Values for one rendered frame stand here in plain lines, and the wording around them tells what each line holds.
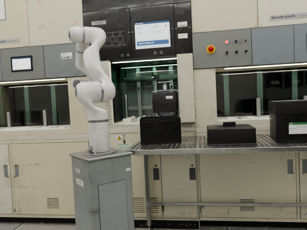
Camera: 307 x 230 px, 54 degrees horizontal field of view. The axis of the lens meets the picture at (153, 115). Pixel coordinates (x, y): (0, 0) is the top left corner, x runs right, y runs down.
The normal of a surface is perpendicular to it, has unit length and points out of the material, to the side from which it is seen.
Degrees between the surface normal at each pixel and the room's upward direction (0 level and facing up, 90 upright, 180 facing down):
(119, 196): 90
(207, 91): 90
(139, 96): 90
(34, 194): 90
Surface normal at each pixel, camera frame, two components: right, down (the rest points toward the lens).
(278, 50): -0.16, 0.06
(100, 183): 0.58, 0.01
